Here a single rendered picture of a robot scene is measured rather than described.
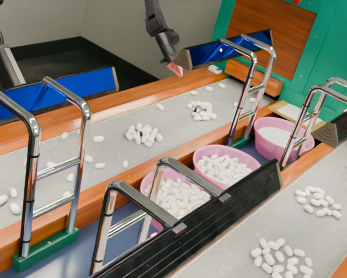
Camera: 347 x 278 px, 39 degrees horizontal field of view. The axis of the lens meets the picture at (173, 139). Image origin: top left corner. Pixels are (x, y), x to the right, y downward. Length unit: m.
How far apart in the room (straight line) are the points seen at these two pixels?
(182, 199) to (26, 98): 0.62
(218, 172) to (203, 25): 1.96
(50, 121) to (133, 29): 2.31
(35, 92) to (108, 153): 0.52
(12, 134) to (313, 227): 1.04
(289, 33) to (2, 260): 1.63
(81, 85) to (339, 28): 1.30
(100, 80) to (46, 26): 2.79
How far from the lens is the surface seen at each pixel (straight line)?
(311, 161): 1.99
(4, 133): 1.69
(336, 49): 2.29
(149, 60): 3.93
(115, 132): 1.82
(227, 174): 1.75
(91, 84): 1.37
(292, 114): 2.29
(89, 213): 1.46
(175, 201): 1.57
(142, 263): 0.82
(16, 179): 1.53
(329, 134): 1.50
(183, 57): 1.71
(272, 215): 1.64
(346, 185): 1.99
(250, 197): 1.07
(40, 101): 1.26
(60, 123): 1.78
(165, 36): 2.14
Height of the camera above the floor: 1.67
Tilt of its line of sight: 30 degrees down
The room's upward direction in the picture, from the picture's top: 15 degrees clockwise
